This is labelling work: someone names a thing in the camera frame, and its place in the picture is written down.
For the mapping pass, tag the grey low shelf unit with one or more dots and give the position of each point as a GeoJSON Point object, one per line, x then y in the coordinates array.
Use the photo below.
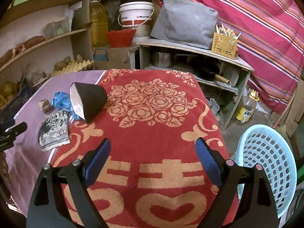
{"type": "Point", "coordinates": [188, 59]}

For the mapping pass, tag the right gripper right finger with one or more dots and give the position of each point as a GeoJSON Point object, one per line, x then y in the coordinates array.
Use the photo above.
{"type": "Point", "coordinates": [257, 207]}

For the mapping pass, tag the red gold patterned towel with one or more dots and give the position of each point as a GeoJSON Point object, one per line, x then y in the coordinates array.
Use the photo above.
{"type": "Point", "coordinates": [153, 177]}

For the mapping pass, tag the striped pink red curtain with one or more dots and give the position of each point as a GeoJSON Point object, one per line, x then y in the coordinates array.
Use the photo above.
{"type": "Point", "coordinates": [270, 40]}

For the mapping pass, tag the small brown paper scrap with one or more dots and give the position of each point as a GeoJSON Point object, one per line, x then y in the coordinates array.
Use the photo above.
{"type": "Point", "coordinates": [44, 105]}

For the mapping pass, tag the steel pot in shelf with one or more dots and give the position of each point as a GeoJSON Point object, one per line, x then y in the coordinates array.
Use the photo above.
{"type": "Point", "coordinates": [162, 60]}

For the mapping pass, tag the wooden wall shelf unit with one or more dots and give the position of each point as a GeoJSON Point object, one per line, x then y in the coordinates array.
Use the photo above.
{"type": "Point", "coordinates": [27, 20]}

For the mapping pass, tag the blue plastic bag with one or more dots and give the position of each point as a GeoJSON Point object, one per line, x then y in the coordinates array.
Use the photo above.
{"type": "Point", "coordinates": [62, 101]}

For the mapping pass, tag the straw broom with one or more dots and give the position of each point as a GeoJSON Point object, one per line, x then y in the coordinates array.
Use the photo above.
{"type": "Point", "coordinates": [280, 125]}

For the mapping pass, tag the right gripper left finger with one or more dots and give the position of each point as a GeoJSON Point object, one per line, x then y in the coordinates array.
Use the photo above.
{"type": "Point", "coordinates": [47, 206]}

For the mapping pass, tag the wooden handled pan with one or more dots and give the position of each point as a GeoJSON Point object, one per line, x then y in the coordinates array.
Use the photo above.
{"type": "Point", "coordinates": [211, 76]}

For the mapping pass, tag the black silver foil bag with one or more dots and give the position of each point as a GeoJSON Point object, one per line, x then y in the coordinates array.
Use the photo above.
{"type": "Point", "coordinates": [87, 100]}

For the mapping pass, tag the purple table mat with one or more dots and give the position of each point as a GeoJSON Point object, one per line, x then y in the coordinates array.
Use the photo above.
{"type": "Point", "coordinates": [25, 159]}

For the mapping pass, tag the white red plastic bucket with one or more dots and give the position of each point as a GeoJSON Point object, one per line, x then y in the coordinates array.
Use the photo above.
{"type": "Point", "coordinates": [137, 15]}

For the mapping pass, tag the yellow chopstick holder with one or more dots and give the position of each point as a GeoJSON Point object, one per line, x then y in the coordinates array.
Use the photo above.
{"type": "Point", "coordinates": [225, 41]}

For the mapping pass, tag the red plastic basket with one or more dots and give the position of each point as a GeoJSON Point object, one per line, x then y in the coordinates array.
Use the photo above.
{"type": "Point", "coordinates": [121, 38]}

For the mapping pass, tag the cardboard box blue label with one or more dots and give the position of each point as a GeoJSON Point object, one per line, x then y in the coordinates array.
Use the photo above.
{"type": "Point", "coordinates": [100, 54]}

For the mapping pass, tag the black white patterned packet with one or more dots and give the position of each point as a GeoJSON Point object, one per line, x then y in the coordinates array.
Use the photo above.
{"type": "Point", "coordinates": [54, 131]}

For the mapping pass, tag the yellow egg tray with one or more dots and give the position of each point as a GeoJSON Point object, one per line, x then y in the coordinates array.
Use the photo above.
{"type": "Point", "coordinates": [73, 67]}

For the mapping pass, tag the yellow oil jug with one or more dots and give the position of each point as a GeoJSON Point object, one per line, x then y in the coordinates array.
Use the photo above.
{"type": "Point", "coordinates": [99, 21]}

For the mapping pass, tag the clear yellow label bottle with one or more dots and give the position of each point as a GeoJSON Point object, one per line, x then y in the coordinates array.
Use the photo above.
{"type": "Point", "coordinates": [247, 106]}

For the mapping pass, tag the clear plastic storage box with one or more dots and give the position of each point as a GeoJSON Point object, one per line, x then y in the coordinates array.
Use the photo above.
{"type": "Point", "coordinates": [57, 27]}

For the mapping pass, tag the dark blue plastic crate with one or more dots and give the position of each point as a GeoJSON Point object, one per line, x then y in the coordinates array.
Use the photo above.
{"type": "Point", "coordinates": [11, 109]}

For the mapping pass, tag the light blue plastic basket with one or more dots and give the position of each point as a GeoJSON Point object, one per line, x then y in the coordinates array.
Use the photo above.
{"type": "Point", "coordinates": [261, 144]}

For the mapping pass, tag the yellow net potato bag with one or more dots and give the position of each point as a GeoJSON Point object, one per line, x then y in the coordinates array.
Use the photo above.
{"type": "Point", "coordinates": [8, 93]}

